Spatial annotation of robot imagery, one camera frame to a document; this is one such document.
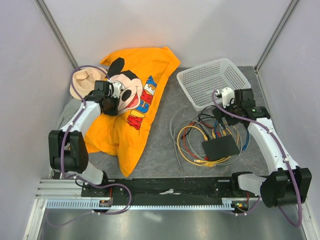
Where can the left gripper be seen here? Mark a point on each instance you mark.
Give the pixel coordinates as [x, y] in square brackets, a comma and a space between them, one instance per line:
[115, 111]

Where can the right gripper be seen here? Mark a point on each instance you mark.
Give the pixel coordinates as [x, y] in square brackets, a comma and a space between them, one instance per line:
[219, 114]

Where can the black network switch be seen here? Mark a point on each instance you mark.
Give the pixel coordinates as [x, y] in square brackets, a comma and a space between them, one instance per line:
[221, 147]

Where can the white plastic basket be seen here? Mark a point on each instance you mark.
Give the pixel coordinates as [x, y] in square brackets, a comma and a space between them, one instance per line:
[199, 82]

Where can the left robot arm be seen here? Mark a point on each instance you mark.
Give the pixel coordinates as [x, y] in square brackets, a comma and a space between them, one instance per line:
[67, 149]

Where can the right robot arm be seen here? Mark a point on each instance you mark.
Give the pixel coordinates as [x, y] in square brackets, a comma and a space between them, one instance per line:
[287, 183]

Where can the peach bucket hat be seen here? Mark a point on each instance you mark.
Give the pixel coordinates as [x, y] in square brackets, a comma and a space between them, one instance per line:
[83, 81]

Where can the grey cloth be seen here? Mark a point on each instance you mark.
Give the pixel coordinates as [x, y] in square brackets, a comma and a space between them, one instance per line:
[68, 112]

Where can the orange Mickey Mouse shirt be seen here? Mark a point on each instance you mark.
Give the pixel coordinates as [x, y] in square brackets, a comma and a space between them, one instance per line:
[143, 73]

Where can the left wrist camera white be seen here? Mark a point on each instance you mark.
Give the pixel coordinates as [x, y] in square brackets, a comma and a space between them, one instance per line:
[116, 89]

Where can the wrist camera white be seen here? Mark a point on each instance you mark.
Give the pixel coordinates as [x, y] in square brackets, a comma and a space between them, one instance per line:
[227, 95]
[116, 89]

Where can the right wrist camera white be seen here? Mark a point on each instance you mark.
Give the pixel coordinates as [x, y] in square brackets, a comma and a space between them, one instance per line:
[227, 95]

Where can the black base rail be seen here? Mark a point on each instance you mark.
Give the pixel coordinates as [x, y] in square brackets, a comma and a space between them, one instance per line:
[184, 191]

